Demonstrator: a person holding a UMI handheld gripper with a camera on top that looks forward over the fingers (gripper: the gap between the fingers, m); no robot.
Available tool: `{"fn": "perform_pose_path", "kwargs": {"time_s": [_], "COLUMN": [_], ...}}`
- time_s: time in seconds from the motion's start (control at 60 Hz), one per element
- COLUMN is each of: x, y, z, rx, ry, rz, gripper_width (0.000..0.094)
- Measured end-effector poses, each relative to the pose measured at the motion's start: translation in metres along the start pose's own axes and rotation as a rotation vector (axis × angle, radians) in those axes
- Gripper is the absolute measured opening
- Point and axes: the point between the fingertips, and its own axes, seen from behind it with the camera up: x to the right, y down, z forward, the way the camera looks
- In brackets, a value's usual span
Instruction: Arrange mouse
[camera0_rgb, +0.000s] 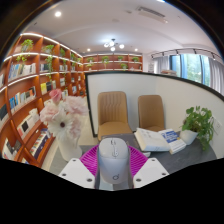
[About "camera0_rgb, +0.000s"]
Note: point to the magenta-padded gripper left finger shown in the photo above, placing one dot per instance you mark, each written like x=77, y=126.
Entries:
x=76, y=171

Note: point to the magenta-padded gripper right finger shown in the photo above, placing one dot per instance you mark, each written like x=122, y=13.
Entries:
x=150, y=170

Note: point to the white computer mouse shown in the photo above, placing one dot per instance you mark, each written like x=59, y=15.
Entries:
x=114, y=163

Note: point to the thick white book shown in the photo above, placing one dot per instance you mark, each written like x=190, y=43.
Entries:
x=150, y=140

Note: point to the blue-cover white book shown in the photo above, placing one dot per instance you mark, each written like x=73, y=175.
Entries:
x=175, y=141

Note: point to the white vase with pink flowers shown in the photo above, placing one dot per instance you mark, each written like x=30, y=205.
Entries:
x=68, y=133

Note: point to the green plant in white pot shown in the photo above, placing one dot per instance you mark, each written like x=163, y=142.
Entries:
x=188, y=136

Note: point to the tan upholstered chair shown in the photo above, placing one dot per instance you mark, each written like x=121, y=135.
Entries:
x=113, y=113
x=150, y=111

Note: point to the orange wooden shelf unit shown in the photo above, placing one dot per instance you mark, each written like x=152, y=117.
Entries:
x=26, y=96

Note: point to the window with curtains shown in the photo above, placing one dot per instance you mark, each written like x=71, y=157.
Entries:
x=193, y=68

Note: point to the ceiling lamp with round bulbs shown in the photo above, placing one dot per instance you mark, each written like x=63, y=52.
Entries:
x=113, y=44

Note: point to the ceiling air vent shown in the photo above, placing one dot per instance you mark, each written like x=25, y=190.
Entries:
x=151, y=14

